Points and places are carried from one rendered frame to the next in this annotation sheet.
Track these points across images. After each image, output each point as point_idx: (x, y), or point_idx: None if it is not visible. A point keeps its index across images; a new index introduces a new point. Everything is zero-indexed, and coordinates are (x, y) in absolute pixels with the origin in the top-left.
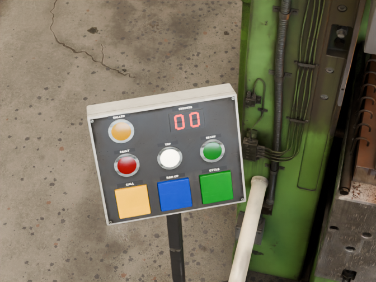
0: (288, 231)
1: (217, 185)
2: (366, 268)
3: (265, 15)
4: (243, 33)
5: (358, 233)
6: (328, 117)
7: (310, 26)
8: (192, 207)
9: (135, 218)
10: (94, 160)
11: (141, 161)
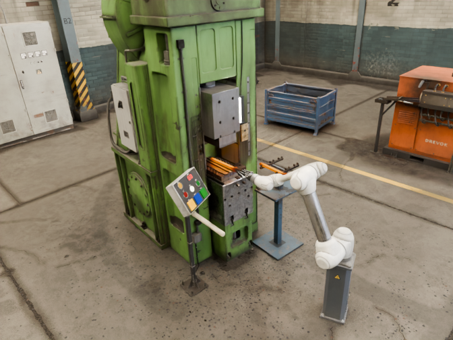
0: (205, 231)
1: (203, 191)
2: (234, 211)
3: (185, 150)
4: (154, 189)
5: (230, 197)
6: (204, 175)
7: (195, 147)
8: (202, 200)
9: (194, 209)
10: (178, 196)
11: (187, 192)
